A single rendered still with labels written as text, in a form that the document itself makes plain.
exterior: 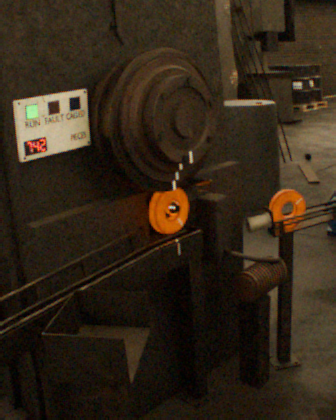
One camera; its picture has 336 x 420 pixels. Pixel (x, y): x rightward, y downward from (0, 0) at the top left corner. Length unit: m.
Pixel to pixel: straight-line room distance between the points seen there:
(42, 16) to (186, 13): 0.64
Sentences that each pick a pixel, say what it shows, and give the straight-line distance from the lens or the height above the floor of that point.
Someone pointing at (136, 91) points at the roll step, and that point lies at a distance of 1.62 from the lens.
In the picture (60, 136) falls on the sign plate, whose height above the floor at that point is 1.11.
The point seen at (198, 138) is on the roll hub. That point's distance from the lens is 1.74.
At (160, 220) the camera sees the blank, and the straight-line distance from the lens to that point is 1.77.
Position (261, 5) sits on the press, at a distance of 9.54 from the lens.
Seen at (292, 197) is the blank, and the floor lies 0.75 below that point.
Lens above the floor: 1.31
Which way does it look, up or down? 14 degrees down
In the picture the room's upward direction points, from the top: 5 degrees counter-clockwise
